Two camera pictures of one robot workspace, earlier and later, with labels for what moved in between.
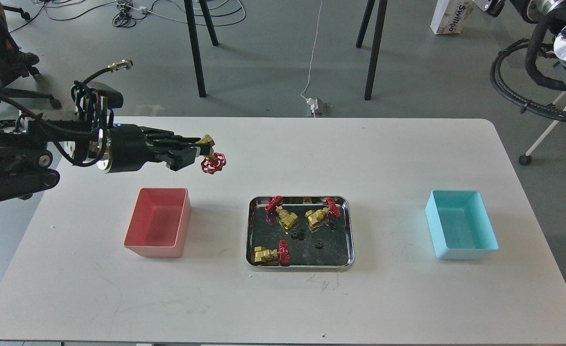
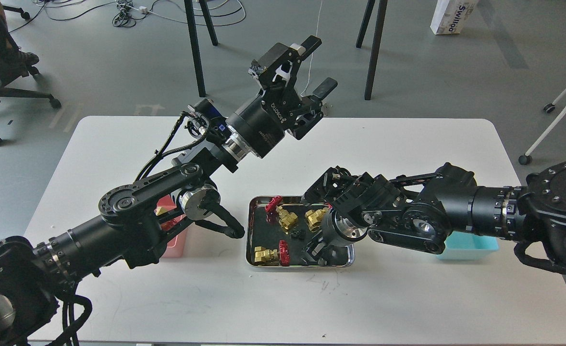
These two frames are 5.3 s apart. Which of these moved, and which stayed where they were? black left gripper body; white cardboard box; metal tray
Moved: black left gripper body
Stayed: metal tray; white cardboard box
